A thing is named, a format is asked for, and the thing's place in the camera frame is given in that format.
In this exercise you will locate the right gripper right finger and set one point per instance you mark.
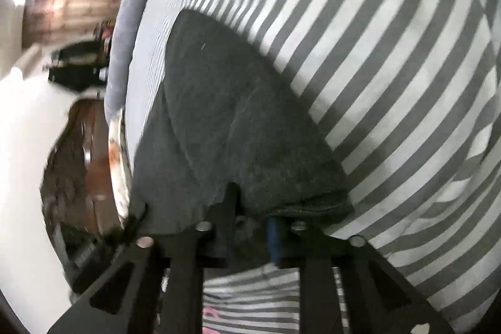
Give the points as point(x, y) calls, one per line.
point(346, 286)

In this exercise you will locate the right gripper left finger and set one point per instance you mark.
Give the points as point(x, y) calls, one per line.
point(156, 284)

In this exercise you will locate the dark grey denim pants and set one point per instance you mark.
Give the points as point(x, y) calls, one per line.
point(222, 115)

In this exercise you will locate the dark carved wooden headboard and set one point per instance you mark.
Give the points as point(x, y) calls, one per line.
point(76, 188)

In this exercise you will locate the floral white orange pillow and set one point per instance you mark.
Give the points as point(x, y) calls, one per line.
point(121, 176)

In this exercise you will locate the grey white striped bedsheet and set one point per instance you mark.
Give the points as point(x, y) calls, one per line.
point(407, 94)

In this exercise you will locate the grey checked rolled duvet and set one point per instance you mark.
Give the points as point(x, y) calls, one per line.
point(122, 45)

